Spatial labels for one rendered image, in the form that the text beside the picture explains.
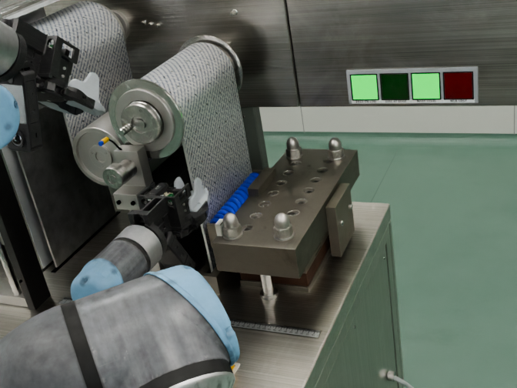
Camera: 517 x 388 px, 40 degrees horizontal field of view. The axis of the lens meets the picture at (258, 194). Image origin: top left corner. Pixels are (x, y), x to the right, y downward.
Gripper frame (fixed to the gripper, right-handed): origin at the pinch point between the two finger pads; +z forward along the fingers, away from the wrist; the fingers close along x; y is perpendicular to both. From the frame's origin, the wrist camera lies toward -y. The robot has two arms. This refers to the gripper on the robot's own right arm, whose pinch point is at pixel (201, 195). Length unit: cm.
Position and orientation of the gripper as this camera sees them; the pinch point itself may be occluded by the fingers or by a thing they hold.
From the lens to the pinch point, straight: 129.7
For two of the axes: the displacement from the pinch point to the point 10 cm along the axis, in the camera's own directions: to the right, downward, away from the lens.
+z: 3.8, -4.7, 8.0
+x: -9.1, -0.4, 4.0
